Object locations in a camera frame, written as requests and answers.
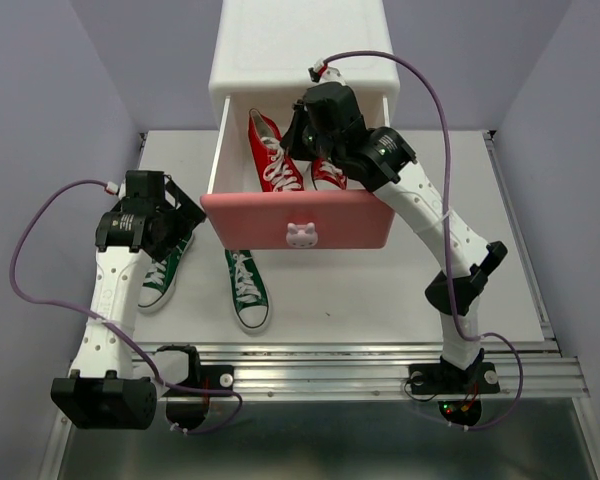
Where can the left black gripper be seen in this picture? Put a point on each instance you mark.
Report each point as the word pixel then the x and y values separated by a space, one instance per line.
pixel 188 216

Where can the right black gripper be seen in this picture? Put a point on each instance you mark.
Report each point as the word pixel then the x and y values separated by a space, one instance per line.
pixel 292 137

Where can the red sneaker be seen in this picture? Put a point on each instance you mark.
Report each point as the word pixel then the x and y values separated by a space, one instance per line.
pixel 326 176
pixel 275 170

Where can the pink front drawer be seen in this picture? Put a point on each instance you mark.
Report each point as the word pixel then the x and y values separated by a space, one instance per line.
pixel 246 218

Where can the green sneaker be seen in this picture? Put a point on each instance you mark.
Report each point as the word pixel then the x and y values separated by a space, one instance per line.
pixel 249 295
pixel 160 280

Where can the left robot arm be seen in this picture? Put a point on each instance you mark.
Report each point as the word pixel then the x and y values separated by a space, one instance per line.
pixel 103 390

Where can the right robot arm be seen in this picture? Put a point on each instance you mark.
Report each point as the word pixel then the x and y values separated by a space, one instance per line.
pixel 386 166

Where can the white shoe cabinet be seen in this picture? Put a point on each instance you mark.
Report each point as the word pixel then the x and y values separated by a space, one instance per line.
pixel 264 50

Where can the pink bunny drawer knob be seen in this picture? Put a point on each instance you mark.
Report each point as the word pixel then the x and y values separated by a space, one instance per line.
pixel 302 236

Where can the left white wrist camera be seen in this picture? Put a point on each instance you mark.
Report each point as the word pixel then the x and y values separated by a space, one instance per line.
pixel 114 189

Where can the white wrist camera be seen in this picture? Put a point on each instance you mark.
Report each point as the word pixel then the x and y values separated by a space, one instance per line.
pixel 321 72
pixel 114 189

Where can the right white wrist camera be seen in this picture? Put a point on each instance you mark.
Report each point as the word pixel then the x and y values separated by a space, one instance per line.
pixel 321 72

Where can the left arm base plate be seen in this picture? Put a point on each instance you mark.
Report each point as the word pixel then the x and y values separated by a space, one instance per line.
pixel 215 380

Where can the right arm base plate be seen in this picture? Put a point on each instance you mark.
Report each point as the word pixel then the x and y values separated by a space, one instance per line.
pixel 444 379

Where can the aluminium rail frame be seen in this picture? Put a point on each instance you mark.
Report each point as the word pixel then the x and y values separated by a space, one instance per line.
pixel 324 386

